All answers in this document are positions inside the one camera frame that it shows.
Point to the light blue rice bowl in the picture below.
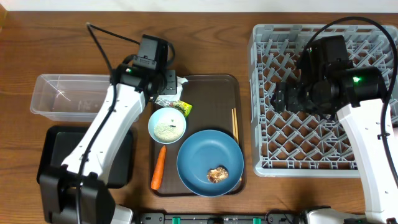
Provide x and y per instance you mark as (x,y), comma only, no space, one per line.
(167,125)

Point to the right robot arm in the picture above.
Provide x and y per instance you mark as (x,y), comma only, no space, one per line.
(331,85)

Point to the clear plastic bin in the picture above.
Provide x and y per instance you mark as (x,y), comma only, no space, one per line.
(69,97)

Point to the green yellow foil wrapper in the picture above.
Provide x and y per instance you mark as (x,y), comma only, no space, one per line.
(182,106)

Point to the grey dishwasher rack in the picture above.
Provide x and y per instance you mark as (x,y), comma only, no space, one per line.
(297,144)

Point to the dark blue plate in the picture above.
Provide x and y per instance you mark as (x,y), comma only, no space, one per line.
(205,151)

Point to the brown food scrap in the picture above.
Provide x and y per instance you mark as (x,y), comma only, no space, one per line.
(217,175)

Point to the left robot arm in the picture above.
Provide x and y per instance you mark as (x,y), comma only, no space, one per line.
(77,191)

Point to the dark brown serving tray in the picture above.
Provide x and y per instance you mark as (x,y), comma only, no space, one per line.
(212,97)

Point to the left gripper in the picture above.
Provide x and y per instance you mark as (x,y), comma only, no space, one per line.
(173,89)

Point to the white paper napkin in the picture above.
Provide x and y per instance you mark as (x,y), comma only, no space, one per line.
(180,82)

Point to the orange carrot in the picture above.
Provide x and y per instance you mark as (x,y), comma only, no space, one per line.
(159,169)

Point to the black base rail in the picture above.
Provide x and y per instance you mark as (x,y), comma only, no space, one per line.
(320,215)

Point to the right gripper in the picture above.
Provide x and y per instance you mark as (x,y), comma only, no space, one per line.
(293,90)

